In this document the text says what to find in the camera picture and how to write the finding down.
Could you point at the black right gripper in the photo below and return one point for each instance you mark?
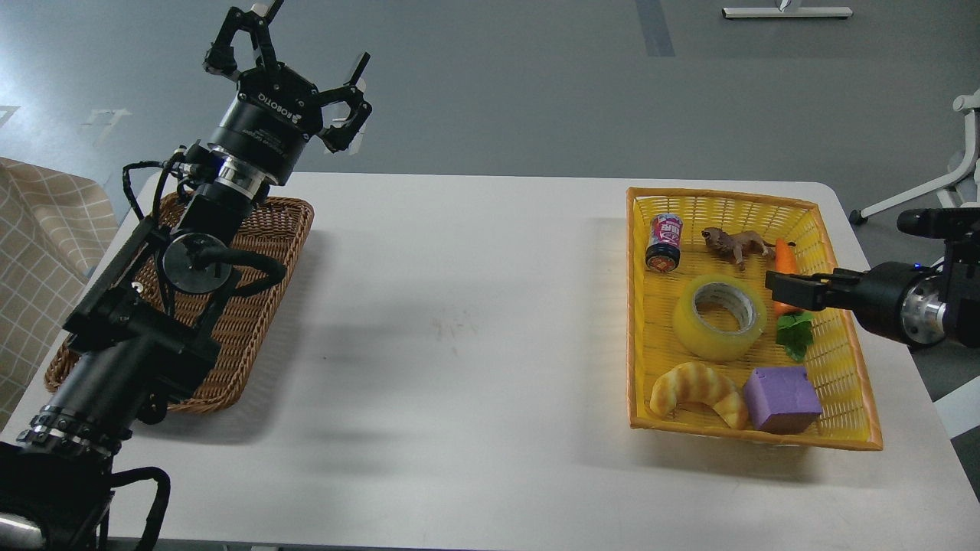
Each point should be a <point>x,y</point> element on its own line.
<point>900,302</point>

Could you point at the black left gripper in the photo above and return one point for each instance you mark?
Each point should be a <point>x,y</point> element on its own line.
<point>268,122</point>

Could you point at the yellow tape roll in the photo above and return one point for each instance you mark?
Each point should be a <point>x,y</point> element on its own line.
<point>697,335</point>

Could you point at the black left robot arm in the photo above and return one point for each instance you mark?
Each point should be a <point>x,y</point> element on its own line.
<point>143,332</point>

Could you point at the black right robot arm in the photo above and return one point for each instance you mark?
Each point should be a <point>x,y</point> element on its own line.
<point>957,228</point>

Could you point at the orange toy carrot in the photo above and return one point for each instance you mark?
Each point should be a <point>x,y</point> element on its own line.
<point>793,326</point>

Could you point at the brown toy lion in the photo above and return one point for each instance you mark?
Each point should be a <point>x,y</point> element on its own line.
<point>737,246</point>

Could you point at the purple foam block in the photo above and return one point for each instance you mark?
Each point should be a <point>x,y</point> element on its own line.
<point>781,400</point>

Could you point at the yellow plastic basket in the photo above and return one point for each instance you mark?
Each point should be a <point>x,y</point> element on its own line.
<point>834,361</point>

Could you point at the toy croissant bread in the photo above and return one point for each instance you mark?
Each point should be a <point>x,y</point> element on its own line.
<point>696,382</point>

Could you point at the small red drink can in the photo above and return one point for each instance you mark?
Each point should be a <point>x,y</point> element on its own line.
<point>663,251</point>

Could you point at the brown wicker basket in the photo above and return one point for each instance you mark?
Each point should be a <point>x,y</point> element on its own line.
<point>278,229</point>

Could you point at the white stand base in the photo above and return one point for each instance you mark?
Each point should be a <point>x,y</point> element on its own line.
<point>788,10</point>

